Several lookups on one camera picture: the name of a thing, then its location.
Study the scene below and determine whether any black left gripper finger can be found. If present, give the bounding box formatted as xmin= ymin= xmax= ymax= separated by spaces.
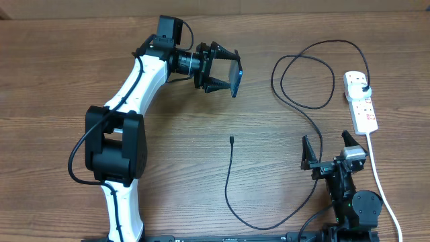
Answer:
xmin=210 ymin=42 xmax=241 ymax=61
xmin=203 ymin=77 xmax=231 ymax=93

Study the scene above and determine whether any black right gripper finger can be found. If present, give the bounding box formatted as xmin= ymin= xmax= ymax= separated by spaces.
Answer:
xmin=341 ymin=130 xmax=359 ymax=147
xmin=300 ymin=135 xmax=318 ymax=170

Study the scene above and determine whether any blue screen smartphone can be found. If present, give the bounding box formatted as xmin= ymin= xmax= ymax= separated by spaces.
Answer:
xmin=228 ymin=60 xmax=243 ymax=97

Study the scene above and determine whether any black charging cable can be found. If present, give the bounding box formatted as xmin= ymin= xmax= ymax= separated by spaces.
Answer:
xmin=224 ymin=39 xmax=372 ymax=231

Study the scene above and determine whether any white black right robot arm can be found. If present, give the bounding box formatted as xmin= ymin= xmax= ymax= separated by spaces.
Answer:
xmin=296 ymin=130 xmax=384 ymax=242

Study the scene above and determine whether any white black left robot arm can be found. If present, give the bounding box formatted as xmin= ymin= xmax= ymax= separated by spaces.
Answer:
xmin=68 ymin=15 xmax=243 ymax=241

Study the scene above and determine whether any white plug adapter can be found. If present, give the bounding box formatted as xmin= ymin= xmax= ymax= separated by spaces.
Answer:
xmin=345 ymin=83 xmax=372 ymax=102

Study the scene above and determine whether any white power strip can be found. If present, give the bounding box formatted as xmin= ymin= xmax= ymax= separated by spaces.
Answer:
xmin=343 ymin=71 xmax=378 ymax=135

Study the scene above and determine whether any white power strip cord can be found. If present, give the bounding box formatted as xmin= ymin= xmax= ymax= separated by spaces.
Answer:
xmin=365 ymin=132 xmax=403 ymax=242

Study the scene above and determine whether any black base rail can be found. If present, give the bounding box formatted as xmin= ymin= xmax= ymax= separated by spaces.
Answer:
xmin=80 ymin=231 xmax=380 ymax=242

